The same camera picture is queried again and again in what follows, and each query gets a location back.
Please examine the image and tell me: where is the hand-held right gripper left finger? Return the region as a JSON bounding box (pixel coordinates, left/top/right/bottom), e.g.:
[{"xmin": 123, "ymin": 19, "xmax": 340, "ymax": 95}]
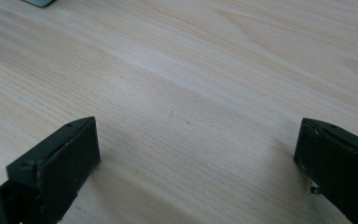
[{"xmin": 0, "ymin": 116, "xmax": 102, "ymax": 224}]

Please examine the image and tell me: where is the grey-blue flat object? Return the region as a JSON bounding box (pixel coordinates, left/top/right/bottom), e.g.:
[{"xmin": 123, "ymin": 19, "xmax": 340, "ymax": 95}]
[{"xmin": 21, "ymin": 0, "xmax": 57, "ymax": 8}]

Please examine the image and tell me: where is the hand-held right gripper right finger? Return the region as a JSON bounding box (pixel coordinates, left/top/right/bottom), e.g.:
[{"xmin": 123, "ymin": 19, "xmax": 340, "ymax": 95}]
[{"xmin": 293, "ymin": 118, "xmax": 358, "ymax": 224}]

